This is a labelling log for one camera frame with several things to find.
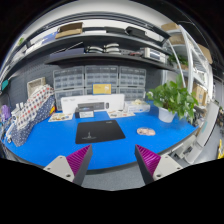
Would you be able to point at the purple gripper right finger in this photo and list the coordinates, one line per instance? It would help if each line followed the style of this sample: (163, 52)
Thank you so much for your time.
(153, 166)

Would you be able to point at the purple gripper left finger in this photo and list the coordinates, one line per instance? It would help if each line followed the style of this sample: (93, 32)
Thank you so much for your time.
(72, 167)

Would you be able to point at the beige computer mouse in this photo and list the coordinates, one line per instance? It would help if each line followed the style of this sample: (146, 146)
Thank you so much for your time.
(145, 131)

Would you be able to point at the black mouse pad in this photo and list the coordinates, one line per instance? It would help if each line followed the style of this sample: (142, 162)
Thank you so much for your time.
(98, 131)

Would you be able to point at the white plant pot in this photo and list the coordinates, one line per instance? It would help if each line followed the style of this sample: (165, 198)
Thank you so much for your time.
(165, 116)

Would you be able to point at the colourful sticker sheet left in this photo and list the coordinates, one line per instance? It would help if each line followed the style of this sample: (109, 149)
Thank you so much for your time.
(56, 117)

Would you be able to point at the colourful sticker sheet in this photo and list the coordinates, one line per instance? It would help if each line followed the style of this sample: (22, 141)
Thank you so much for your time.
(56, 117)
(119, 114)

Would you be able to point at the small black device box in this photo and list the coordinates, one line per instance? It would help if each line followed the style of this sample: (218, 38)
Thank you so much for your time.
(87, 110)

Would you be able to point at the white box with items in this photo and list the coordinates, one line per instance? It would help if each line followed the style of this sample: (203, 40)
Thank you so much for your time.
(136, 106)

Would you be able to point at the colourful sticker sheet right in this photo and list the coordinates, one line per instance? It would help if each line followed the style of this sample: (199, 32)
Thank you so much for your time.
(119, 114)

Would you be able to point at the long white keyboard box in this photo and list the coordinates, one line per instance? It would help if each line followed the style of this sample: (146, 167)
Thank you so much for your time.
(115, 101)

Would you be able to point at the green potted plant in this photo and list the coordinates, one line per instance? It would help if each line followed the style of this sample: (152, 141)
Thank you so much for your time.
(174, 97)

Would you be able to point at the patterned fabric bag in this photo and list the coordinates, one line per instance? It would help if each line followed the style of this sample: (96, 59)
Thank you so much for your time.
(39, 106)

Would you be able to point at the yellow cardboard box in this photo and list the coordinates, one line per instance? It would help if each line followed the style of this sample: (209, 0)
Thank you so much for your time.
(101, 89)

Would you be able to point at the grey drawer cabinet left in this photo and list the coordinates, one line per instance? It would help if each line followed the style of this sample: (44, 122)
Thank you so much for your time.
(68, 82)

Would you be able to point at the grey drawer cabinet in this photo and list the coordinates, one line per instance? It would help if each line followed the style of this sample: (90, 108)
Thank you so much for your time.
(68, 82)
(101, 74)
(132, 82)

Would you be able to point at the grey drawer cabinet right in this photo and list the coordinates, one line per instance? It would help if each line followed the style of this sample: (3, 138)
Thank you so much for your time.
(132, 82)

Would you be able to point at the grey drawer cabinet middle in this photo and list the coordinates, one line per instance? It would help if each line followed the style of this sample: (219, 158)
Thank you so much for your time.
(101, 74)

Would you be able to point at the white metal shelving rack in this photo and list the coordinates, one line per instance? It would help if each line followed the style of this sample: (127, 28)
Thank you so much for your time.
(199, 70)

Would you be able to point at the silver electronic device on shelf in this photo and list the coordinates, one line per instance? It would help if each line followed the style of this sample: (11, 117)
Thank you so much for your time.
(153, 54)

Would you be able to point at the brown cardboard box top shelf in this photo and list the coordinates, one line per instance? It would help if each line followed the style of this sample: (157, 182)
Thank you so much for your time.
(69, 29)

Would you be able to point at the grey wall shelf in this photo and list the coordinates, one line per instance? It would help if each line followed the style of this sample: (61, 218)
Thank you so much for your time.
(109, 47)

